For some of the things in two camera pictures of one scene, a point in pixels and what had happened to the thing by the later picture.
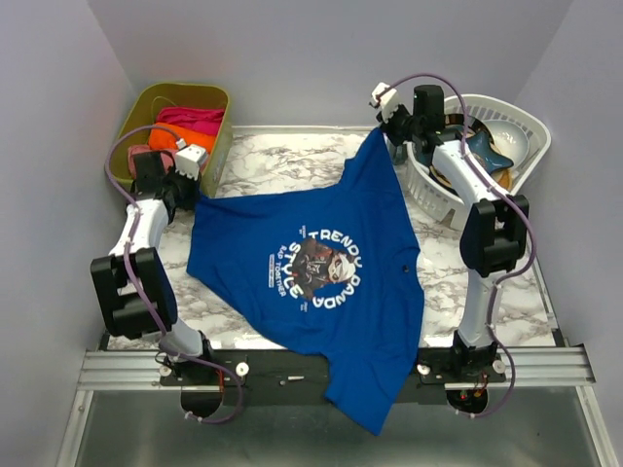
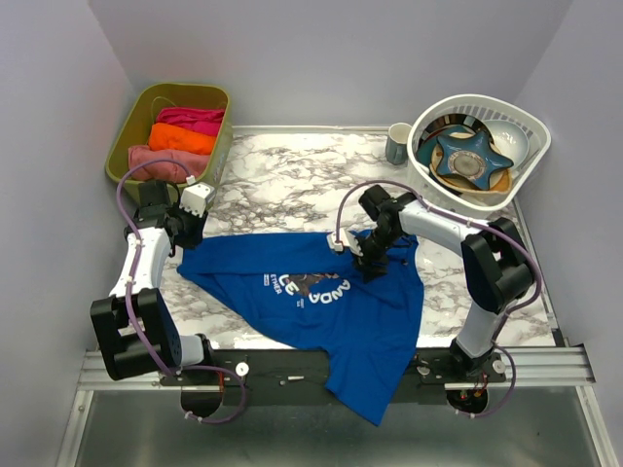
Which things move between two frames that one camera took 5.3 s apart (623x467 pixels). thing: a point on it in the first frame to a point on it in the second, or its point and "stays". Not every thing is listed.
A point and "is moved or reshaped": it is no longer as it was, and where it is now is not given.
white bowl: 508,140 stays
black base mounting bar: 292,375 stays
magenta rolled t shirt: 206,120 stays
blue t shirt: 336,270 is moved or reshaped
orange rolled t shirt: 162,137 stays
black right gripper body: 399,127 to 374,247
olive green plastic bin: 141,108 stays
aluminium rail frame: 559,366 stays
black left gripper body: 183,189 to 190,227
